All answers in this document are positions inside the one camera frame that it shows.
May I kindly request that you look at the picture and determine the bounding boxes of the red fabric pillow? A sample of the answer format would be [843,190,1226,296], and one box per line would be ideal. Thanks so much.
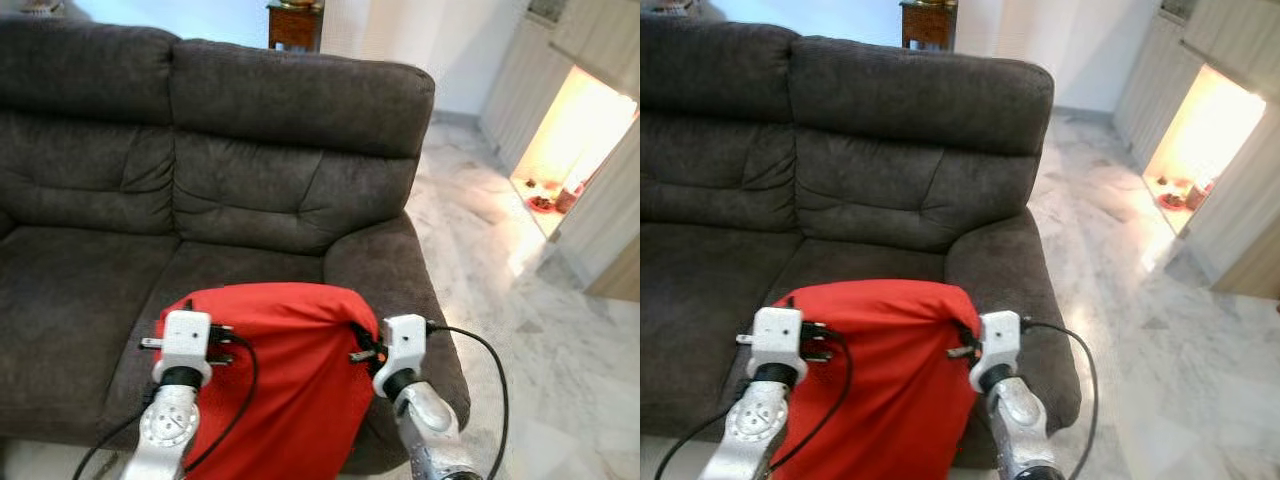
[152,282,381,480]
[765,280,986,480]

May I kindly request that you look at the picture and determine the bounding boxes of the grey two-seat fabric sofa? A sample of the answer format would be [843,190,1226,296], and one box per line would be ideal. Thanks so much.
[640,12,1083,471]
[0,15,471,476]

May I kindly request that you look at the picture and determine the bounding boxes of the white cupboard with lit niche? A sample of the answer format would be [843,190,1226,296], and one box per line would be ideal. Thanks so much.
[480,0,641,301]
[1112,0,1280,301]

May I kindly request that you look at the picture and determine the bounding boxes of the brown wooden cabinet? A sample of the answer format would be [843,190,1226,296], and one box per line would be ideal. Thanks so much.
[900,0,959,51]
[266,0,326,53]

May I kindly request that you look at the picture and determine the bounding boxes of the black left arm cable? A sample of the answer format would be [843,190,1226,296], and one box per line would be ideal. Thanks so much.
[655,335,853,480]
[72,335,259,480]

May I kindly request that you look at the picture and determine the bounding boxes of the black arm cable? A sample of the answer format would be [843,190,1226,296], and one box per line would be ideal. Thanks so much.
[655,335,853,480]
[72,335,259,480]
[427,322,509,480]
[1020,318,1099,480]

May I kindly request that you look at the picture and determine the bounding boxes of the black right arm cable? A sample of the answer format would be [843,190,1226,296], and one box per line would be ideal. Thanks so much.
[427,322,509,480]
[1020,318,1099,480]

